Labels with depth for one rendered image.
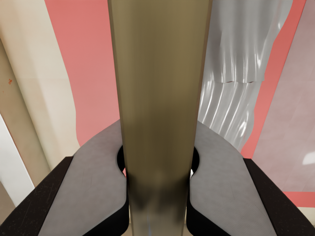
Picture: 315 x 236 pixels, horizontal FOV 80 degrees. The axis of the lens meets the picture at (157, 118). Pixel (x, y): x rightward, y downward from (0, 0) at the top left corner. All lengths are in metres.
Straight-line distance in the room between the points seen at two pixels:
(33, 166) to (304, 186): 0.37
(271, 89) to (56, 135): 0.25
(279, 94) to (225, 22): 0.10
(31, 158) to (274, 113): 0.28
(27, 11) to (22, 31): 0.02
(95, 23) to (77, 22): 0.02
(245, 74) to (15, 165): 0.26
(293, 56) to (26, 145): 0.29
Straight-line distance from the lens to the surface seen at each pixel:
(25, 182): 0.28
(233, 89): 0.21
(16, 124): 0.24
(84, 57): 0.21
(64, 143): 0.27
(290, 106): 0.26
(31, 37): 0.22
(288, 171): 0.33
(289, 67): 0.24
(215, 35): 0.19
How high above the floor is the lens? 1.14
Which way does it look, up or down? 60 degrees down
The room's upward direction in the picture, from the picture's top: 180 degrees counter-clockwise
